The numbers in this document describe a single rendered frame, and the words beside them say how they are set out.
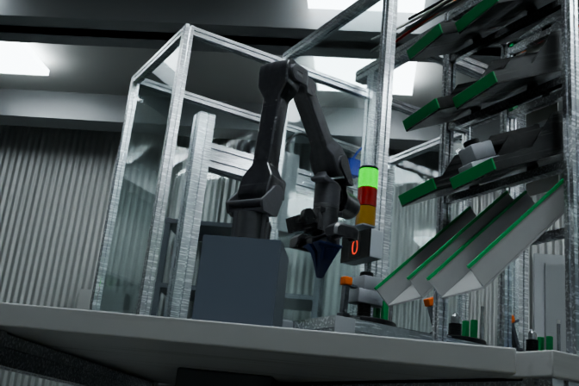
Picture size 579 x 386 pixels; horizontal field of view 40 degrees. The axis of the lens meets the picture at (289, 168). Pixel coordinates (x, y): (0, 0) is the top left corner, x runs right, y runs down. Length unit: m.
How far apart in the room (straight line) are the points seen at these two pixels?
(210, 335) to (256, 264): 0.42
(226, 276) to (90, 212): 4.87
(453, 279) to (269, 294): 0.32
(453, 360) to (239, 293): 0.51
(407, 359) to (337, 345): 0.08
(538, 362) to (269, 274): 0.55
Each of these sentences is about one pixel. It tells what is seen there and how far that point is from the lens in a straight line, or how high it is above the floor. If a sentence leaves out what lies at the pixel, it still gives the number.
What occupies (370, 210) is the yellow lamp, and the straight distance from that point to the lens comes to 1.98.
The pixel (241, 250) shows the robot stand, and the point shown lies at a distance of 1.38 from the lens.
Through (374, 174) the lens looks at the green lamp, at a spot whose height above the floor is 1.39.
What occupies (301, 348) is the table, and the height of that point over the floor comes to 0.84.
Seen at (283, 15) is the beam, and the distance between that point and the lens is 4.24.
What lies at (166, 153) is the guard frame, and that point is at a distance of 2.47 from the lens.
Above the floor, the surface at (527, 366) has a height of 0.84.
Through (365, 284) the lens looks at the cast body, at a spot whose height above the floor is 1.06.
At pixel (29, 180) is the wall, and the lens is 6.47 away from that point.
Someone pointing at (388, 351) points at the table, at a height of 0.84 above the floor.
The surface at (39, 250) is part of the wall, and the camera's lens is 6.27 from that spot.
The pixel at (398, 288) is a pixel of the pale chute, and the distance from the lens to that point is 1.52.
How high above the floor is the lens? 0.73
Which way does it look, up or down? 19 degrees up
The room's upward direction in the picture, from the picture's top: 6 degrees clockwise
